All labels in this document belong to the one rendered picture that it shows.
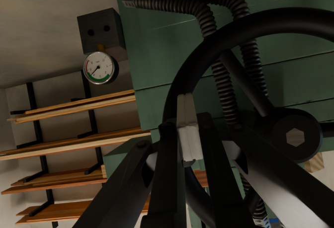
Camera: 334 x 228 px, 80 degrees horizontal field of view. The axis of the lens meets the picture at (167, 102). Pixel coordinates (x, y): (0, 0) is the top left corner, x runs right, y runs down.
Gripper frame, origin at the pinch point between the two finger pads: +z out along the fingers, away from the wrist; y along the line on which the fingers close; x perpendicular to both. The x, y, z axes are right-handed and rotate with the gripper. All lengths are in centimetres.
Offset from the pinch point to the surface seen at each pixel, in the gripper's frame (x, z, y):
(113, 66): 3.6, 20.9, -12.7
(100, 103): -60, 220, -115
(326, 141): -18.8, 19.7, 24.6
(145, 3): 12.4, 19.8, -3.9
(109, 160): -16.2, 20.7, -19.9
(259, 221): -21.8, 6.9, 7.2
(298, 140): -5.8, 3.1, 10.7
